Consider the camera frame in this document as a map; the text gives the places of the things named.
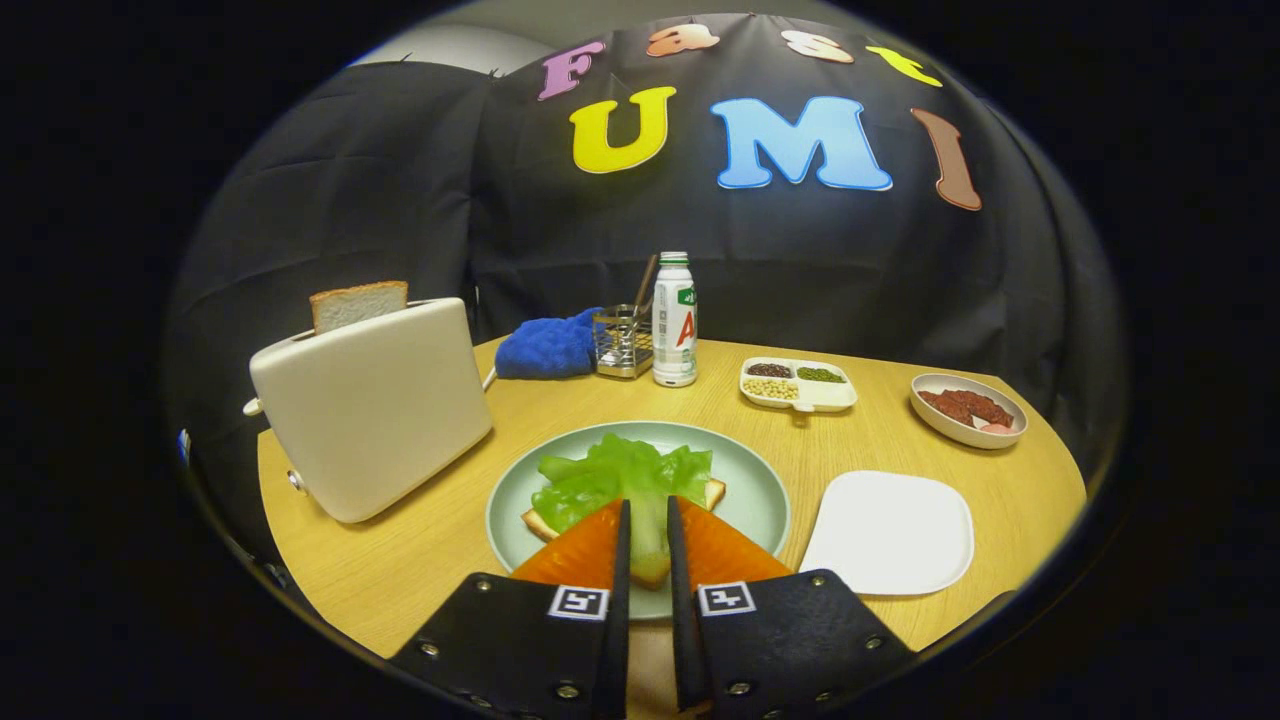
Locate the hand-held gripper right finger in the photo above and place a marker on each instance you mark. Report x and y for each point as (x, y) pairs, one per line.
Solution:
(685, 650)

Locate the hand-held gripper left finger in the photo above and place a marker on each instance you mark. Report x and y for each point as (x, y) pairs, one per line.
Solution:
(615, 650)

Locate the green lettuce leaf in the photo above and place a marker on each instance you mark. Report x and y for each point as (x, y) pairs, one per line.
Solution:
(620, 470)

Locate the toasted bread slice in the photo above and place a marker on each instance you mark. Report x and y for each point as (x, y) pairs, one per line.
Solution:
(358, 305)

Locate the white bread slice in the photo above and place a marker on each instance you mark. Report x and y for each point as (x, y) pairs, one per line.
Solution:
(540, 525)

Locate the pale green plate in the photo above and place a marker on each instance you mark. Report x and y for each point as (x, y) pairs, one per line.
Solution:
(750, 490)

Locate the white square plate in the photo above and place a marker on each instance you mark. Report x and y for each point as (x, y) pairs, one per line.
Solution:
(890, 535)

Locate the pile of yellow beans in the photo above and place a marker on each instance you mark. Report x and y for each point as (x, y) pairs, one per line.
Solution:
(770, 389)

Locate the white divided dish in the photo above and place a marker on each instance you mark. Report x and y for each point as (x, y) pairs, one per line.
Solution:
(832, 398)

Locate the pile of dark beans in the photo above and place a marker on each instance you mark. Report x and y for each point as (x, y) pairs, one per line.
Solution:
(768, 370)

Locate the white drink bottle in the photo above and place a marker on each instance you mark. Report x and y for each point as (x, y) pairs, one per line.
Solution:
(672, 350)

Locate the pile of green beans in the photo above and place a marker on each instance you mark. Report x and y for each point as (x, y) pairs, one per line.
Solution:
(820, 375)

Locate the blue oven mitt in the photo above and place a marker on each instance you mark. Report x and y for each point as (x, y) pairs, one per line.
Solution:
(545, 348)

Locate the white toaster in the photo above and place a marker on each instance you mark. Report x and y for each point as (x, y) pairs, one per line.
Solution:
(370, 410)

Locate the white round meat plate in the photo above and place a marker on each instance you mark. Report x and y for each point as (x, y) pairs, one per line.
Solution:
(950, 432)

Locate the dark red meat slice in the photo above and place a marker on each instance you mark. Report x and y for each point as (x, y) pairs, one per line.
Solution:
(945, 405)
(988, 408)

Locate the pink ham slice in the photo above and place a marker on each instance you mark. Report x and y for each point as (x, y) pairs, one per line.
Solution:
(996, 428)

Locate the black backdrop cloth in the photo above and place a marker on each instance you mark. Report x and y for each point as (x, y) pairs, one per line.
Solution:
(400, 200)

